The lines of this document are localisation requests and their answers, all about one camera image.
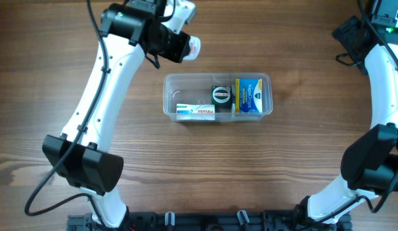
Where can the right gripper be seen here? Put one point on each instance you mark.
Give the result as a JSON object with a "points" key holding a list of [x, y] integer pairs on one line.
{"points": [[343, 35]]}

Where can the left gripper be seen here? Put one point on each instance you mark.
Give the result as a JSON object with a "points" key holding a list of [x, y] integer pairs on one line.
{"points": [[178, 47]]}

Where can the white spray bottle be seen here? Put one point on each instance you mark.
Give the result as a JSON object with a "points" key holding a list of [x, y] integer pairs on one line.
{"points": [[195, 47]]}

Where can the white green medicine box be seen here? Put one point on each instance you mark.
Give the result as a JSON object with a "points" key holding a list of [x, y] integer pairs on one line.
{"points": [[186, 112]]}

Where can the green square box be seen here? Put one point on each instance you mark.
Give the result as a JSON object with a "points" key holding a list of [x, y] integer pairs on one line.
{"points": [[221, 96]]}

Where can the blue VapoDrops box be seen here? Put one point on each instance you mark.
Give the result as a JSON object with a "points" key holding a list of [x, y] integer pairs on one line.
{"points": [[248, 95]]}

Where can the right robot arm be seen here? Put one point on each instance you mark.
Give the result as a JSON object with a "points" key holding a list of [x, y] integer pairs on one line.
{"points": [[369, 167]]}

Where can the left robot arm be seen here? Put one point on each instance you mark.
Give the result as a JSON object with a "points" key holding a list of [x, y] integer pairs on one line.
{"points": [[129, 34]]}

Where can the clear plastic container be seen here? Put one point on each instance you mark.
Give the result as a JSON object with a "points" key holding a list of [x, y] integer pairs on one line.
{"points": [[195, 89]]}

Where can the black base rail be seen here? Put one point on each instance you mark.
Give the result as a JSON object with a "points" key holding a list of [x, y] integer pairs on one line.
{"points": [[268, 220]]}

